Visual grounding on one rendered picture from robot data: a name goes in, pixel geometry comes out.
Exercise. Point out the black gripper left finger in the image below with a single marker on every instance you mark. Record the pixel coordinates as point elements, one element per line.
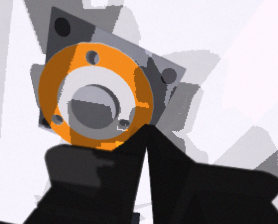
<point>118,169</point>

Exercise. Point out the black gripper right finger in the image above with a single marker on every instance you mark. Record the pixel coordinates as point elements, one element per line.
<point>174,176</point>

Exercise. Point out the orange round plate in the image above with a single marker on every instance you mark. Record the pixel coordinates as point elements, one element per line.
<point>70,69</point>

